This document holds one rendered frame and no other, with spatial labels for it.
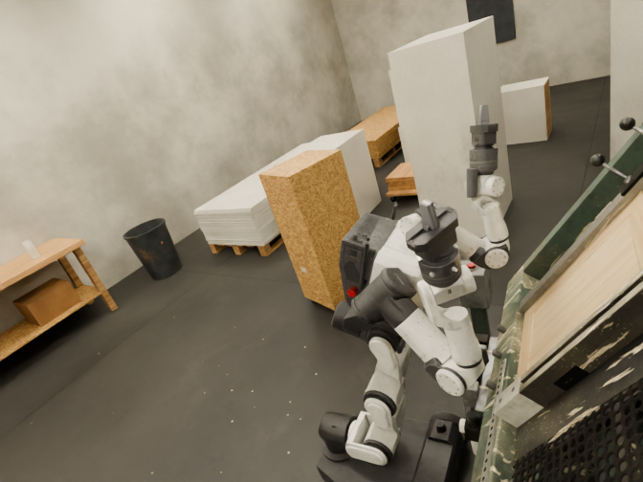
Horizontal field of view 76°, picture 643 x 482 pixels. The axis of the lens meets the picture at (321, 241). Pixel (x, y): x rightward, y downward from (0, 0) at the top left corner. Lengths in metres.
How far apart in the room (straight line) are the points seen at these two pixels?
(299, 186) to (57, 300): 3.22
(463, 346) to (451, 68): 2.69
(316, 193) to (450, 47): 1.46
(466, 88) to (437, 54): 0.33
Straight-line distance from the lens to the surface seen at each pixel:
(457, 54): 3.45
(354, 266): 1.31
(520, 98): 6.21
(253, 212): 4.63
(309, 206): 2.94
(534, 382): 1.21
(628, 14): 4.80
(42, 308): 5.19
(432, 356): 1.14
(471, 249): 1.55
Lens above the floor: 1.96
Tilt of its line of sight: 25 degrees down
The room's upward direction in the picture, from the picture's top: 19 degrees counter-clockwise
